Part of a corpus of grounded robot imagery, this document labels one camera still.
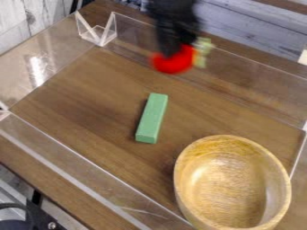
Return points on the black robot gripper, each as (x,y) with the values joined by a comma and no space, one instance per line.
(177,13)

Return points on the red fuzzy ball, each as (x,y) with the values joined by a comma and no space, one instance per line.
(175,64)

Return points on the small light green object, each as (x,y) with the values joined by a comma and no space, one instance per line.
(201,48)

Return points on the green rectangular block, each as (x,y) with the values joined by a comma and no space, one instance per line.
(148,126)

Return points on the clear acrylic table barrier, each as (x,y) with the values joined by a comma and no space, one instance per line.
(73,99)

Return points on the oval wooden bowl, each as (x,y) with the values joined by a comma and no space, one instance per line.
(231,185)

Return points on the clear acrylic corner bracket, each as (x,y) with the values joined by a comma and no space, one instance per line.
(97,35)

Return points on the black clamp with cable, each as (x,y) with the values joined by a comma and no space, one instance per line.
(22,215)

